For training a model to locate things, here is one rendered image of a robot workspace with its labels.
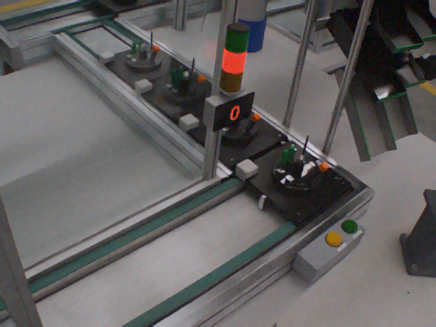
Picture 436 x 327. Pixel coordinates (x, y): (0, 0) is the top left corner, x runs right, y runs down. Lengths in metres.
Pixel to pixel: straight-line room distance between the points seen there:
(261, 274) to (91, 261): 0.39
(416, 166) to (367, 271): 0.56
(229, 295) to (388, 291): 0.47
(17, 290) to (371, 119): 1.20
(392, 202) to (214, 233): 0.62
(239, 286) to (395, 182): 0.77
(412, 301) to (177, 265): 0.63
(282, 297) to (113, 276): 0.41
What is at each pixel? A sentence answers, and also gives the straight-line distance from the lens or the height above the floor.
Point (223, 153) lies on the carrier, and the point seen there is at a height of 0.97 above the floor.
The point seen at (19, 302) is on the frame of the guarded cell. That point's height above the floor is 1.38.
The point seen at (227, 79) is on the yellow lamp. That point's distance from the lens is 1.06.
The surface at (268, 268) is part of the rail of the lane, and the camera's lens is 1.11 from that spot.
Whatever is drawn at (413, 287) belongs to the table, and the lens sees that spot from 1.35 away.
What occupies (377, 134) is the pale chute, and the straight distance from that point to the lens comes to 1.50.
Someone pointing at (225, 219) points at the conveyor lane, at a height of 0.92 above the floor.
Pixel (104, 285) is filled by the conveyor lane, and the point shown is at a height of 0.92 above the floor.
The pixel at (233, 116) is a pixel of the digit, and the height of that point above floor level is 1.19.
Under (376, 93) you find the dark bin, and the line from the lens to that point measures 1.33.
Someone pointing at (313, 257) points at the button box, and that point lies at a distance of 1.17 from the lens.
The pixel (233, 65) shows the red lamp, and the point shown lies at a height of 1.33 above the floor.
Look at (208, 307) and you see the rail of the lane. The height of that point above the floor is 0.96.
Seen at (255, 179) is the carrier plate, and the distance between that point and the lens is 1.30.
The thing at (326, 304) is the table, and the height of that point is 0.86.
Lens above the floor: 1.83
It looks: 41 degrees down
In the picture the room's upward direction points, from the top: 8 degrees clockwise
